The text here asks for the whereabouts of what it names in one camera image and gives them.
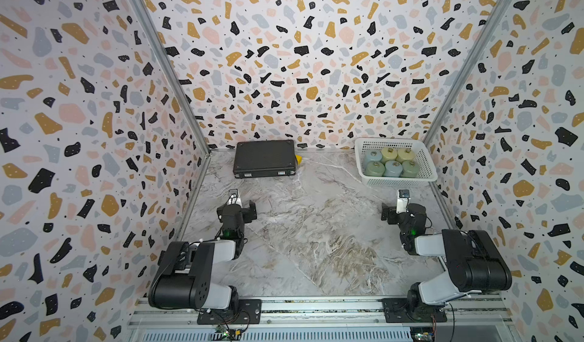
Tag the green tea canister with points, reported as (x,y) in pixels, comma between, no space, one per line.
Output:
(410,169)
(374,169)

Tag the yellow-green tea canister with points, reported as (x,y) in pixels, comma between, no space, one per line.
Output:
(405,154)
(388,154)

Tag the aluminium front rail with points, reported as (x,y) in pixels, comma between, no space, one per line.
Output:
(328,318)

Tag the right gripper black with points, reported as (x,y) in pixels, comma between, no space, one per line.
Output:
(397,214)

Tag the blue tea canister front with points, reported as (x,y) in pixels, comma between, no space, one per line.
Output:
(393,169)

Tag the white plastic basket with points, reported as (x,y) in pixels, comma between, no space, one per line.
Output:
(427,173)

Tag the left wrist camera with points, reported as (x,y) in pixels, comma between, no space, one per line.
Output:
(234,197)

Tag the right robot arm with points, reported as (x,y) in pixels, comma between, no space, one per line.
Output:
(473,262)

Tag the blue tea canister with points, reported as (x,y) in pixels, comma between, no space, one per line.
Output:
(393,169)
(372,155)

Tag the black briefcase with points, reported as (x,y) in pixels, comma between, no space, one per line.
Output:
(257,159)

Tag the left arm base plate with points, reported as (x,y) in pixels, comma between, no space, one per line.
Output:
(241,312)

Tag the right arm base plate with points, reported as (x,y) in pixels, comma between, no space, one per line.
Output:
(400,310)

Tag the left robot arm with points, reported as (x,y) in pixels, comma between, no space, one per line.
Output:
(183,278)

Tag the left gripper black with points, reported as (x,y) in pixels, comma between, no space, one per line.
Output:
(235,210)

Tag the blue tea canister back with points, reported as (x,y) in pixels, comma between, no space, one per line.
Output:
(372,155)

